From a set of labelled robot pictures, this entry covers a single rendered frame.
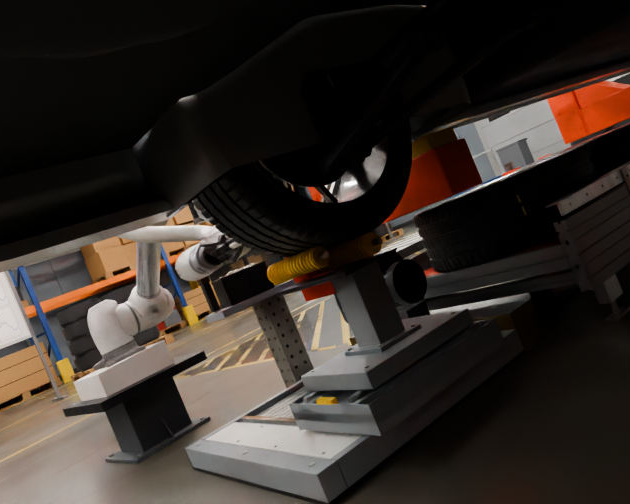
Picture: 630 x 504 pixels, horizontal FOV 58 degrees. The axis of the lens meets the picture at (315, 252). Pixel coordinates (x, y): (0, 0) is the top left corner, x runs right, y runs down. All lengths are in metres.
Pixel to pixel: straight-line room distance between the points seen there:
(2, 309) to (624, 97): 6.81
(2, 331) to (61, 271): 5.32
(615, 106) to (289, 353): 2.31
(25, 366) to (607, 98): 9.92
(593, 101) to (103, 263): 9.95
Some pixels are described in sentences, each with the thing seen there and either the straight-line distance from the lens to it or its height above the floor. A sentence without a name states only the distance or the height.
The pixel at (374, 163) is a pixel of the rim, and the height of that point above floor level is 0.69.
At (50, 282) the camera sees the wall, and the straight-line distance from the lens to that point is 12.86.
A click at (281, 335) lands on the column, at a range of 2.31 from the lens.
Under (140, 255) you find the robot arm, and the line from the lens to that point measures 2.50.
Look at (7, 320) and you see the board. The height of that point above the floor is 1.14.
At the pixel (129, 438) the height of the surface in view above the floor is 0.08.
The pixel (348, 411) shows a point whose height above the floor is 0.15.
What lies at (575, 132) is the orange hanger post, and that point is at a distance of 3.75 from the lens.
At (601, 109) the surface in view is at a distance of 3.67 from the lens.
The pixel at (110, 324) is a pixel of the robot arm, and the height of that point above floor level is 0.57.
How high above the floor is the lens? 0.54
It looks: 1 degrees down
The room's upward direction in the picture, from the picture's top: 23 degrees counter-clockwise
